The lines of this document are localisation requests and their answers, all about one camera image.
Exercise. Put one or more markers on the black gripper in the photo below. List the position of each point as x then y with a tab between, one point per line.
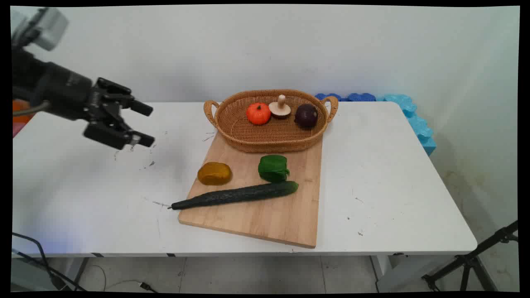
62	93

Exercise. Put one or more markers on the dark green toy cucumber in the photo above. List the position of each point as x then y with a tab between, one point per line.
240	194

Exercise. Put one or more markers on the orange object behind table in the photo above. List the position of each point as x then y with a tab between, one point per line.
20	111

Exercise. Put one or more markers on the yellow brown toy potato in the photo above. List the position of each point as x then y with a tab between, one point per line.
214	173

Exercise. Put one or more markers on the orange toy pumpkin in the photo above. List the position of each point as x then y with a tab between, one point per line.
258	114

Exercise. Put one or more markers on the woven wicker basket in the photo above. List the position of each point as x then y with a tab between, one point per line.
273	128

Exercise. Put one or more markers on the beige toy mushroom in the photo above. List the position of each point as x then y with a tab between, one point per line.
280	108

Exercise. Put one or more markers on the green toy bell pepper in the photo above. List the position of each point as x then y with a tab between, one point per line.
273	169

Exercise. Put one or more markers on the wooden cutting board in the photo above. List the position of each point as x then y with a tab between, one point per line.
265	215

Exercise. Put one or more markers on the grey box under table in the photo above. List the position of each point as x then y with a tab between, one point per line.
37	275

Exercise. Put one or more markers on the dark purple toy onion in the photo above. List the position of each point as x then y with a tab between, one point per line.
306	116

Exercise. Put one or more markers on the dark blue foam mat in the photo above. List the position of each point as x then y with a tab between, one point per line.
356	97

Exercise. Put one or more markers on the light blue foam mat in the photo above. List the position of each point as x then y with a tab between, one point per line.
418	124

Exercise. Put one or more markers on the white table leg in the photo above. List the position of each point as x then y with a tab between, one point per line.
397	273

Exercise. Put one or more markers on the black tripod stand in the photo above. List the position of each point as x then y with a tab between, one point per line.
472	260

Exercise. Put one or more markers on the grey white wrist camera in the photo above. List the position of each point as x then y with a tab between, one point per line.
47	29

